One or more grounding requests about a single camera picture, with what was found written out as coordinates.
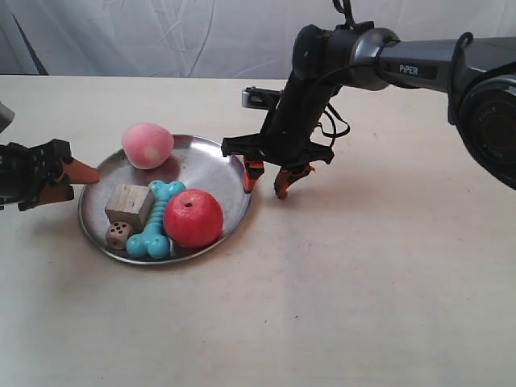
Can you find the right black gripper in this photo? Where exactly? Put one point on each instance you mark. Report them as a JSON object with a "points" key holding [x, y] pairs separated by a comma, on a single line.
{"points": [[293, 153]]}

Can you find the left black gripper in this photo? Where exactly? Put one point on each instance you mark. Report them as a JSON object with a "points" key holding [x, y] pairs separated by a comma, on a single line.
{"points": [[41, 175]]}

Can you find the wooden cube block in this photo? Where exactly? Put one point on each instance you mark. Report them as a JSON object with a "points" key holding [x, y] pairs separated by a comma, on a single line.
{"points": [[130, 204]]}

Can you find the small wooden die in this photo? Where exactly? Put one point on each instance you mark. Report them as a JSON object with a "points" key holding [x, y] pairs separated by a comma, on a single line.
{"points": [[118, 234]]}

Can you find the round metal plate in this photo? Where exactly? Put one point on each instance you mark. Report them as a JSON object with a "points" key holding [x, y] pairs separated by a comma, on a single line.
{"points": [[197, 162]]}

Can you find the red toy apple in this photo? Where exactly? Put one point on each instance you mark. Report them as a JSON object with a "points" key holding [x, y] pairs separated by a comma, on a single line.
{"points": [[193, 218]]}

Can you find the pink toy peach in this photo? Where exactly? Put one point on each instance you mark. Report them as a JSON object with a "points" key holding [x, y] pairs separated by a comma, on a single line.
{"points": [[147, 145]]}

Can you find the turquoise toy bone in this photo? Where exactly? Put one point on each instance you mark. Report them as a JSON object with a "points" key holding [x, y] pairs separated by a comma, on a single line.
{"points": [[152, 240]]}

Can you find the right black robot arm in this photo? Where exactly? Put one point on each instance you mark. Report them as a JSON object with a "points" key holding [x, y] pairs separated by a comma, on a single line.
{"points": [[476, 74]]}

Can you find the white backdrop cloth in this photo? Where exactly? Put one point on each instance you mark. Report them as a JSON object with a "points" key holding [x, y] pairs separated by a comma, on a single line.
{"points": [[224, 39]]}

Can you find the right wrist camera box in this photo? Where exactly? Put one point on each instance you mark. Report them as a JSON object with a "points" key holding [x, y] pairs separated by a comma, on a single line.
{"points": [[260, 99]]}

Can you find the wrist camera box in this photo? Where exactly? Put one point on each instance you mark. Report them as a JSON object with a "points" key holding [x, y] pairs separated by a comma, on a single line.
{"points": [[6, 117], [260, 99]]}

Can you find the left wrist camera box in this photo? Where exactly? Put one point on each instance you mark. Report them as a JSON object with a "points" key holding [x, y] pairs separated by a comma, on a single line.
{"points": [[6, 117]]}

